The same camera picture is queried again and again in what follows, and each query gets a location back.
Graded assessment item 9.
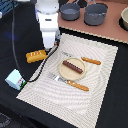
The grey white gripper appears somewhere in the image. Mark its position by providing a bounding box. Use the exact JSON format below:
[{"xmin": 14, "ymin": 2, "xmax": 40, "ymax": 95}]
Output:
[{"xmin": 37, "ymin": 12, "xmax": 59, "ymax": 49}]

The yellow bread loaf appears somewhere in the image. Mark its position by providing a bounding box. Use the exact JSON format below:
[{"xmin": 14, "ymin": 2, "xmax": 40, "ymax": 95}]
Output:
[{"xmin": 26, "ymin": 50, "xmax": 47, "ymax": 63}]

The grilled brown sausage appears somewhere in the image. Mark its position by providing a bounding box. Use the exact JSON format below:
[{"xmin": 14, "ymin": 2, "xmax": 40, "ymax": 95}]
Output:
[{"xmin": 62, "ymin": 60, "xmax": 83, "ymax": 74}]

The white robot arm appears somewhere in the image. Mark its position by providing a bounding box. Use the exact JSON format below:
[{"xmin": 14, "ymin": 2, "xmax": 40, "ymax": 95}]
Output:
[{"xmin": 35, "ymin": 0, "xmax": 59, "ymax": 50}]

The small dark grey pot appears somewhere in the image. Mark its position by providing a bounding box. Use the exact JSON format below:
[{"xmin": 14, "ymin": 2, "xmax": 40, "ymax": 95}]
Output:
[{"xmin": 60, "ymin": 0, "xmax": 80, "ymax": 21}]

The large dark grey pot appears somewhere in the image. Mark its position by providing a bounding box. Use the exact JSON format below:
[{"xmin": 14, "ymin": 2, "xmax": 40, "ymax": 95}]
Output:
[{"xmin": 84, "ymin": 0, "xmax": 108, "ymax": 26}]

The round wooden plate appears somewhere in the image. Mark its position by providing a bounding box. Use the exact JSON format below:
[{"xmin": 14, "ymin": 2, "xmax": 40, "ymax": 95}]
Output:
[{"xmin": 59, "ymin": 57, "xmax": 87, "ymax": 81}]

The pink wooden board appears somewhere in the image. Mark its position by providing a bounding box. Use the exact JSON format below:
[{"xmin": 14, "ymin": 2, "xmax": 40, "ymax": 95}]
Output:
[{"xmin": 58, "ymin": 0, "xmax": 128, "ymax": 43}]

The beige bowl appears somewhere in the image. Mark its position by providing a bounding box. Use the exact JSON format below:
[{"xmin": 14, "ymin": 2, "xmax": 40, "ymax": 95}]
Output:
[{"xmin": 121, "ymin": 7, "xmax": 128, "ymax": 30}]

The beige woven placemat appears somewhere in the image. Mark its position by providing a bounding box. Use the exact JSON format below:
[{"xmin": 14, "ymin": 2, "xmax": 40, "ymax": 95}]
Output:
[{"xmin": 18, "ymin": 34, "xmax": 117, "ymax": 128}]

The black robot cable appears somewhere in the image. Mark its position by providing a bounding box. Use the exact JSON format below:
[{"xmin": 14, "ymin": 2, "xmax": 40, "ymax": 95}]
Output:
[{"xmin": 11, "ymin": 0, "xmax": 58, "ymax": 84}]

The knife with wooden handle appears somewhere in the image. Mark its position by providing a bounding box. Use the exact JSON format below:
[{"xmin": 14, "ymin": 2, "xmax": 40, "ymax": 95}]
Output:
[{"xmin": 61, "ymin": 51, "xmax": 101, "ymax": 65}]

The fork with wooden handle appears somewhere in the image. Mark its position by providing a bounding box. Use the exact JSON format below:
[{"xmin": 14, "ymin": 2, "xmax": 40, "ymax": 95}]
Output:
[{"xmin": 48, "ymin": 73, "xmax": 89, "ymax": 91}]

